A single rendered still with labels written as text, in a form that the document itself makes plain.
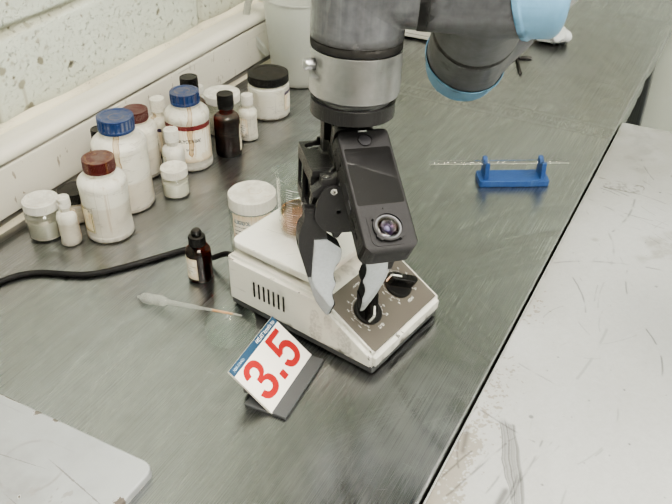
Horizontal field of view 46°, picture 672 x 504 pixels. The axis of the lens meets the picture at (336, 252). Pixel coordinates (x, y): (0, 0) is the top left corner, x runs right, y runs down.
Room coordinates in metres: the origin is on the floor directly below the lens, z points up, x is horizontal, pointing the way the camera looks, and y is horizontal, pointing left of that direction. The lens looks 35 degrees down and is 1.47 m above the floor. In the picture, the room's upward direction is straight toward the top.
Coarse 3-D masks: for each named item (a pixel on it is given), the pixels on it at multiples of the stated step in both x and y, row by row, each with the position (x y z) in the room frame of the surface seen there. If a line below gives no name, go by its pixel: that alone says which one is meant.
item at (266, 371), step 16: (272, 336) 0.61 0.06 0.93; (288, 336) 0.62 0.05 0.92; (256, 352) 0.59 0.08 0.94; (272, 352) 0.60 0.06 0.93; (288, 352) 0.61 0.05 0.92; (304, 352) 0.62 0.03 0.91; (256, 368) 0.57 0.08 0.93; (272, 368) 0.58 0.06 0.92; (288, 368) 0.59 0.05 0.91; (256, 384) 0.55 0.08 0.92; (272, 384) 0.56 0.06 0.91; (272, 400) 0.55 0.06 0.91
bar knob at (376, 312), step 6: (378, 294) 0.64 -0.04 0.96; (372, 300) 0.63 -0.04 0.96; (378, 300) 0.64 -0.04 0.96; (354, 306) 0.63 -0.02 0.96; (372, 306) 0.63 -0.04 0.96; (378, 306) 0.64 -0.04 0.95; (354, 312) 0.63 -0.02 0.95; (360, 312) 0.63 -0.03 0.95; (366, 312) 0.63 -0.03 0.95; (372, 312) 0.62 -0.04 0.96; (378, 312) 0.64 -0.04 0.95; (360, 318) 0.62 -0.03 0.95; (366, 318) 0.62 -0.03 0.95; (372, 318) 0.62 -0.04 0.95; (378, 318) 0.63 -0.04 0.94; (372, 324) 0.62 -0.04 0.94
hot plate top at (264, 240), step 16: (256, 224) 0.74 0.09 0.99; (272, 224) 0.74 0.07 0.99; (240, 240) 0.71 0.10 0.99; (256, 240) 0.71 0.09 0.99; (272, 240) 0.71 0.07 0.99; (288, 240) 0.71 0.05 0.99; (352, 240) 0.71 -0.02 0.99; (256, 256) 0.69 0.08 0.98; (272, 256) 0.68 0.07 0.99; (288, 256) 0.68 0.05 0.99; (352, 256) 0.69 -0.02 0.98; (288, 272) 0.66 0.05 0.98; (304, 272) 0.65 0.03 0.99
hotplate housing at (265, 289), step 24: (240, 264) 0.69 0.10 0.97; (264, 264) 0.69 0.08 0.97; (360, 264) 0.69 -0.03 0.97; (240, 288) 0.70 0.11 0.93; (264, 288) 0.67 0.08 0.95; (288, 288) 0.65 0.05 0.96; (336, 288) 0.65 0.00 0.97; (264, 312) 0.67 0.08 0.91; (288, 312) 0.65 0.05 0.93; (312, 312) 0.63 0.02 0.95; (336, 312) 0.62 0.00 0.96; (432, 312) 0.68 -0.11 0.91; (312, 336) 0.63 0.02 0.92; (336, 336) 0.61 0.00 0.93; (408, 336) 0.64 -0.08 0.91; (360, 360) 0.60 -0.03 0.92; (384, 360) 0.61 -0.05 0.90
